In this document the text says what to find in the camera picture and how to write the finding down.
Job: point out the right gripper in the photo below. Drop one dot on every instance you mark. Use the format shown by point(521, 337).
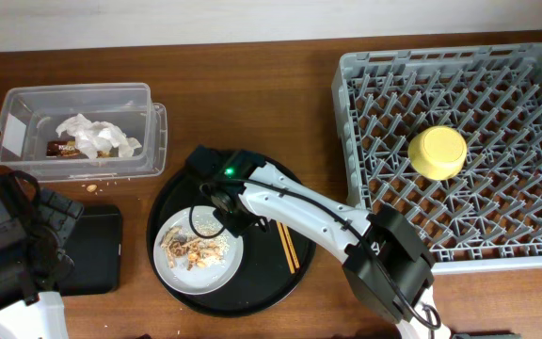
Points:
point(233, 223)

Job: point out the wooden chopstick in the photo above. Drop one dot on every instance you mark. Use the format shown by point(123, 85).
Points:
point(292, 247)
point(286, 248)

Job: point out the white napkin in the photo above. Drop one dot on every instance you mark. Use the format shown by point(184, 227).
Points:
point(97, 138)

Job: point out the gold brown snack wrapper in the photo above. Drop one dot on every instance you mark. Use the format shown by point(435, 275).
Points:
point(71, 149)

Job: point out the yellow plastic bowl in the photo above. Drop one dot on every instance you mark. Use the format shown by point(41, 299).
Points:
point(438, 153)

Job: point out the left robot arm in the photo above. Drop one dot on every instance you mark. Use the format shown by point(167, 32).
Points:
point(35, 224)

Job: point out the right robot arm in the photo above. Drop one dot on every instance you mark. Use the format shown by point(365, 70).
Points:
point(387, 265)

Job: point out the clear plastic waste bin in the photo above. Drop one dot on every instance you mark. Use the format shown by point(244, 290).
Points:
point(30, 115)

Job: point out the grey dishwasher rack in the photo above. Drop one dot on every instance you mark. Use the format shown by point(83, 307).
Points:
point(489, 216)

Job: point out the food scraps on plate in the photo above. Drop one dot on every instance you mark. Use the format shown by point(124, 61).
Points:
point(188, 251)

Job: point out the grey plate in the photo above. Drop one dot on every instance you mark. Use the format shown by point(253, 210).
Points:
point(198, 221)

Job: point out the round black serving tray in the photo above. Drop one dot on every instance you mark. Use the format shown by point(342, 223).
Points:
point(263, 278)

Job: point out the black rectangular tray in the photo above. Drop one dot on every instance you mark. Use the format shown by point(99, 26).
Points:
point(95, 249)

